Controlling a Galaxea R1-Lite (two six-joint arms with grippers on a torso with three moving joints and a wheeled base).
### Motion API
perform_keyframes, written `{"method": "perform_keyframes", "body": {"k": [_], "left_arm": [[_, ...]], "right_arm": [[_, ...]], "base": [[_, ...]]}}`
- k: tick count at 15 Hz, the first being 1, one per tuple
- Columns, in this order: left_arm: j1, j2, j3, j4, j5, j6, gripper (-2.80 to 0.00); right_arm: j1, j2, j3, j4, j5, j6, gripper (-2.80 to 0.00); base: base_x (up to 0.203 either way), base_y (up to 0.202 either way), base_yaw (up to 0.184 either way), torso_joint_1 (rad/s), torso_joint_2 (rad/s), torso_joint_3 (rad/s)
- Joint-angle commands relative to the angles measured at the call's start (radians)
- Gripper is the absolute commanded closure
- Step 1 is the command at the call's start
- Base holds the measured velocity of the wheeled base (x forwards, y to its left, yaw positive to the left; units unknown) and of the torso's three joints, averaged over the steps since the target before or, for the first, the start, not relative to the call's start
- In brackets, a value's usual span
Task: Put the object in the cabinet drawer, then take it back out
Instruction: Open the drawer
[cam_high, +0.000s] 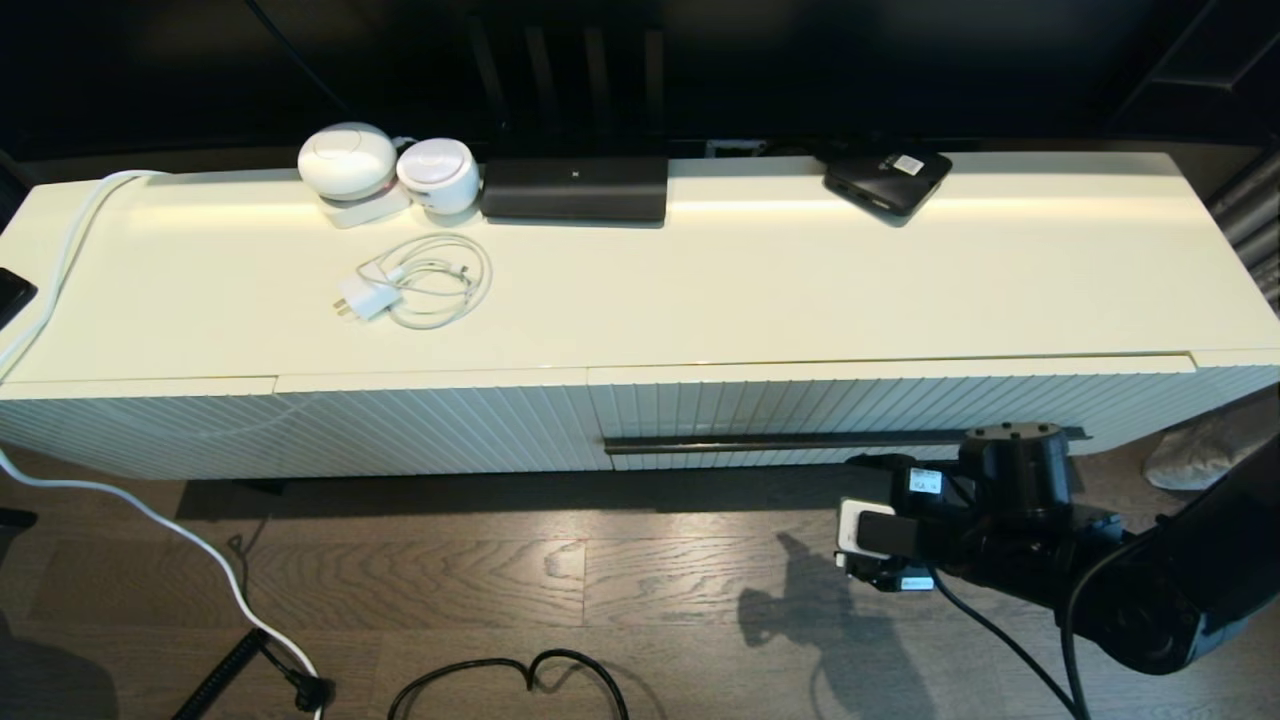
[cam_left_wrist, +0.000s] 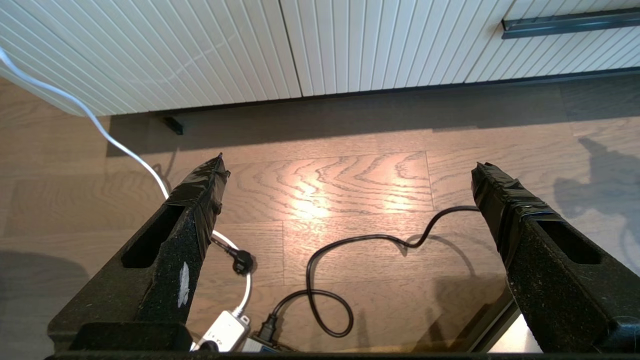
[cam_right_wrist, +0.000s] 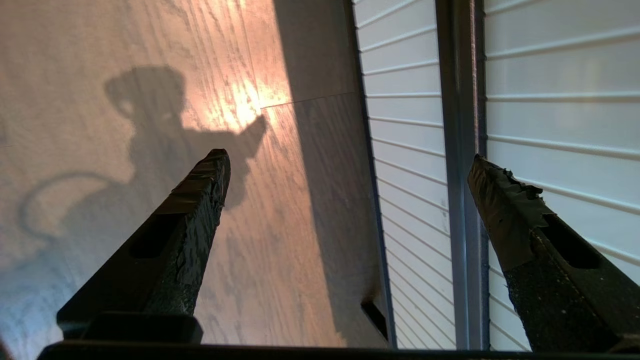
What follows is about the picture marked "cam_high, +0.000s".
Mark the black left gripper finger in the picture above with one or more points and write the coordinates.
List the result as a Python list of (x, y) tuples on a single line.
[(14, 295)]

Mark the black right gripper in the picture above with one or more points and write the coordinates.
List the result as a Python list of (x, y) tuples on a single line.
[(1010, 545)]

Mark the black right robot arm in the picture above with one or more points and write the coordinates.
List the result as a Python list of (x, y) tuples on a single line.
[(1180, 570)]

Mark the white ribbed TV cabinet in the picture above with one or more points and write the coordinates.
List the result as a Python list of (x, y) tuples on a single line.
[(700, 290)]

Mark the black flat floor foot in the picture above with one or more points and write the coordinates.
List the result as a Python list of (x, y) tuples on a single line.
[(18, 519)]

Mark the grey fabric heap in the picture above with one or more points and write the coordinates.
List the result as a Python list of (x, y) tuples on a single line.
[(1205, 450)]

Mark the black set-top box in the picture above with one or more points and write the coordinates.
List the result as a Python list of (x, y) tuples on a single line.
[(885, 183)]

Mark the white plug adapter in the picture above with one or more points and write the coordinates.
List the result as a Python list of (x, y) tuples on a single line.
[(372, 298)]

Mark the large white dome device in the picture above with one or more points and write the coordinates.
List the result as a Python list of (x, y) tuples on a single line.
[(348, 161)]

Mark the small white round device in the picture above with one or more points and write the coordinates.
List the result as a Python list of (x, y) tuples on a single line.
[(440, 174)]

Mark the black router with antennas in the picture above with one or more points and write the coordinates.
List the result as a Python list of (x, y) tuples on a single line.
[(575, 188)]

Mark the grey pleated curtain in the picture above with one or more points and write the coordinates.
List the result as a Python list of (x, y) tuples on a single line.
[(1255, 225)]

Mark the black power plug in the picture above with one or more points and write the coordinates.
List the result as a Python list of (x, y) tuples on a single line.
[(312, 690)]

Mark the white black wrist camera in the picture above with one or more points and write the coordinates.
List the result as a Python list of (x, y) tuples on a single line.
[(870, 530)]

